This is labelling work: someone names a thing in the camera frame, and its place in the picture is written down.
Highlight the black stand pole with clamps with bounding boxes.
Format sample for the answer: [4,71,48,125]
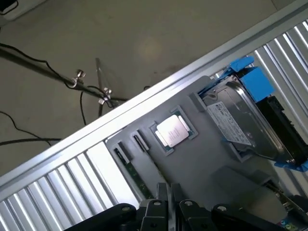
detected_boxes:
[0,44,129,106]

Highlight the graphics card with metal bracket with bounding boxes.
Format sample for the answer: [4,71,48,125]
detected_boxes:
[255,95,308,170]

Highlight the open PC case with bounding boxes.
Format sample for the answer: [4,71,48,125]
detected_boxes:
[263,179,308,231]

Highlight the black floor cable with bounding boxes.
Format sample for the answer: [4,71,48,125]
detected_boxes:
[0,110,64,147]
[78,90,88,126]

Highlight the silver hard disk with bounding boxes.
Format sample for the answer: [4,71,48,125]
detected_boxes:
[201,76,295,161]

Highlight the green RAM stick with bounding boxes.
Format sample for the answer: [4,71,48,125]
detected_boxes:
[114,147,151,200]

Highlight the silver CPU chip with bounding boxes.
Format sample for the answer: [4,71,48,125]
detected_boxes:
[155,115,193,148]

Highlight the gray parts rack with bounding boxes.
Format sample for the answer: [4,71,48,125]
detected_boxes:
[105,76,277,210]

